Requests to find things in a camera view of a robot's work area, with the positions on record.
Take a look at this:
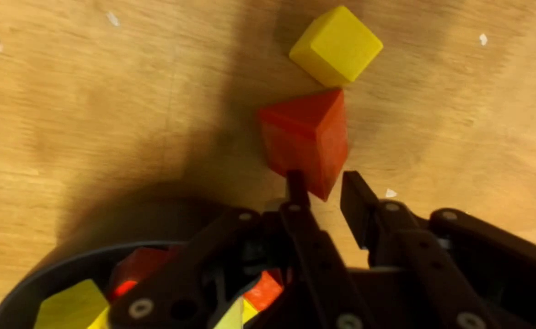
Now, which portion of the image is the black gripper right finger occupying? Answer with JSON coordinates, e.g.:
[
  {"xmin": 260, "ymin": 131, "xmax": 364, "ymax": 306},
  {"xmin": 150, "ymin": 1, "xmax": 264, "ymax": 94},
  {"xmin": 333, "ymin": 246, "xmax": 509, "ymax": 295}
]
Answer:
[{"xmin": 339, "ymin": 169, "xmax": 536, "ymax": 329}]

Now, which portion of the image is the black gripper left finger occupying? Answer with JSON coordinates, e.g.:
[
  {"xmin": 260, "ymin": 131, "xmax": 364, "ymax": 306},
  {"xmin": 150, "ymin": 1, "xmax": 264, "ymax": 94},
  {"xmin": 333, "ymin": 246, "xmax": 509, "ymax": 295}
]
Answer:
[{"xmin": 108, "ymin": 167, "xmax": 374, "ymax": 329}]

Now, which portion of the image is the large orange-red wooden block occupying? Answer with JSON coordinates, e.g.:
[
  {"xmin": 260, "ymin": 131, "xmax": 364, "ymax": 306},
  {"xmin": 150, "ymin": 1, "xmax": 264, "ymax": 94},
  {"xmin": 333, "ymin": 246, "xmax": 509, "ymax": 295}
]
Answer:
[{"xmin": 256, "ymin": 85, "xmax": 350, "ymax": 202}]

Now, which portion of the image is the red wooden cube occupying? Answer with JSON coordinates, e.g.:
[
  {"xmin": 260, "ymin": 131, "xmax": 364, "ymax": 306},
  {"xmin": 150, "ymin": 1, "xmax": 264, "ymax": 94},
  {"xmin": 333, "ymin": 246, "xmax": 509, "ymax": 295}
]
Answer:
[{"xmin": 108, "ymin": 244, "xmax": 178, "ymax": 303}]

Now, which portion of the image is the large yellow wooden block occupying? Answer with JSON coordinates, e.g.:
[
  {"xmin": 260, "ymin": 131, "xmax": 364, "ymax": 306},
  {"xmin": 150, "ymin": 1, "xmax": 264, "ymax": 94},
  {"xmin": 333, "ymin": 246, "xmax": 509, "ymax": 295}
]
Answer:
[{"xmin": 33, "ymin": 277, "xmax": 112, "ymax": 329}]

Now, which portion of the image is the black bowl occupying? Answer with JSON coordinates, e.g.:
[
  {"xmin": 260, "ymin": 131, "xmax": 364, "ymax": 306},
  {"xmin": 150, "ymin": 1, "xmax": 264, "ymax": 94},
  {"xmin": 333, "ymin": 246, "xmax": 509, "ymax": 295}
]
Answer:
[{"xmin": 0, "ymin": 198, "xmax": 269, "ymax": 329}]

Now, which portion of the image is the small yellow wooden cube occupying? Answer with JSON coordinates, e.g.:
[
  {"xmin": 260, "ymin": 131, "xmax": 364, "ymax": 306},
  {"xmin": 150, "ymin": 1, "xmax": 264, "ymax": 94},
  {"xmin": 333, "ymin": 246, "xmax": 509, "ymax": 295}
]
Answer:
[{"xmin": 288, "ymin": 3, "xmax": 386, "ymax": 89}]

